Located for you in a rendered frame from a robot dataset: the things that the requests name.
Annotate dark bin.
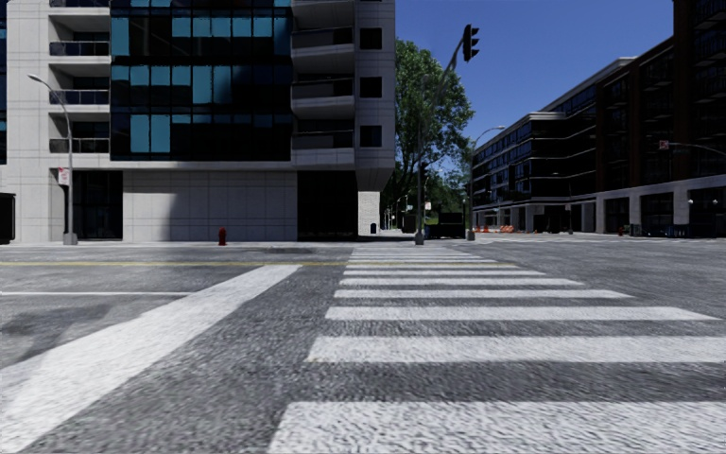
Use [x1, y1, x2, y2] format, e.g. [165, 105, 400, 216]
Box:
[423, 212, 466, 240]

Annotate grey street lamp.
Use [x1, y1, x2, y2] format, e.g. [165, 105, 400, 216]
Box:
[26, 73, 79, 246]
[466, 125, 507, 242]

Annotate trees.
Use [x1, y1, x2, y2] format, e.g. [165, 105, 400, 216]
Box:
[379, 38, 476, 231]

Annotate pale concrete building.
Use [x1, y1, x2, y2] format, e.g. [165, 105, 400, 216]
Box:
[0, 0, 397, 244]

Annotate dark glass building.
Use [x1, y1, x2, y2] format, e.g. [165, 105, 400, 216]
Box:
[470, 56, 637, 234]

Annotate traffic light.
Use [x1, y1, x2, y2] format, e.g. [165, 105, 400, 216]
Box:
[413, 24, 481, 246]

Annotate red brick building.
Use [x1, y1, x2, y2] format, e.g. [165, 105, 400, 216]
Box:
[594, 0, 726, 238]

